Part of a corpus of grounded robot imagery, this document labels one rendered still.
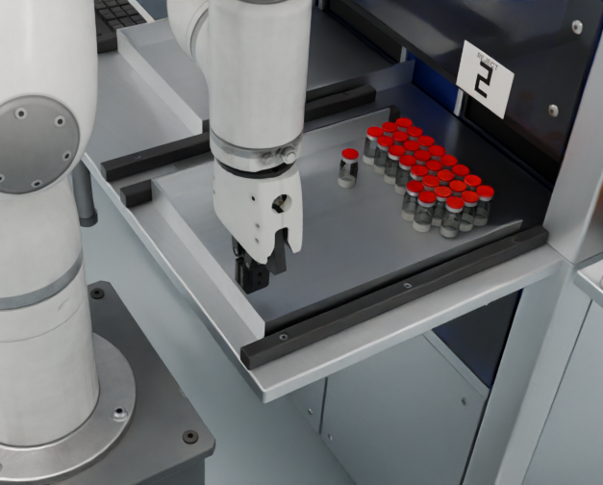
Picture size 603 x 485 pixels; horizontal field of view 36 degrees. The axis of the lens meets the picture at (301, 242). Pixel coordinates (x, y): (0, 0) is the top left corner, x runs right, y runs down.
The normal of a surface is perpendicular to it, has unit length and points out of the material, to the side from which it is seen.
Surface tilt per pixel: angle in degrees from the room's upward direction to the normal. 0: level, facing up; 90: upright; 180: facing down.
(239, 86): 91
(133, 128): 0
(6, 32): 61
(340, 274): 0
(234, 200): 92
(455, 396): 90
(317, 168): 0
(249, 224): 92
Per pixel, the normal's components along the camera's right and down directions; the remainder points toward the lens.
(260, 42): 0.07, 0.66
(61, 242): 0.89, 0.22
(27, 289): 0.48, 0.59
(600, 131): -0.84, 0.31
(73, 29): 0.80, 0.07
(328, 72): 0.07, -0.75
